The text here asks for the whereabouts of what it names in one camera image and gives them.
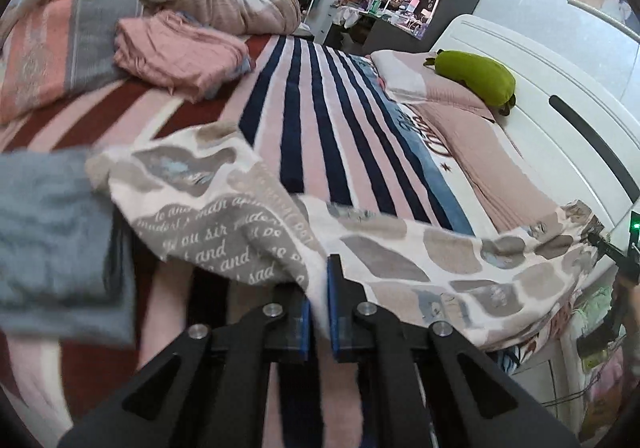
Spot rumpled beige grey duvet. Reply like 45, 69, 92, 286
1, 0, 302, 123

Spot white grey spotted pants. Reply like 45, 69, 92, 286
86, 122, 601, 350

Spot pink ribbed pillow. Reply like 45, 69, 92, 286
371, 50, 558, 235

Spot green plush pillow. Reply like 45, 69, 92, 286
423, 50, 516, 117

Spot striped pink navy blanket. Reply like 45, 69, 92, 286
1, 36, 473, 446

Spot white bed headboard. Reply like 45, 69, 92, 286
433, 15, 639, 245

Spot framed wall picture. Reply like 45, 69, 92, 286
567, 0, 639, 41

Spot folded pink striped clothes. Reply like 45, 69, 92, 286
114, 10, 253, 103

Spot grey folded garment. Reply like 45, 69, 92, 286
1, 148, 136, 346

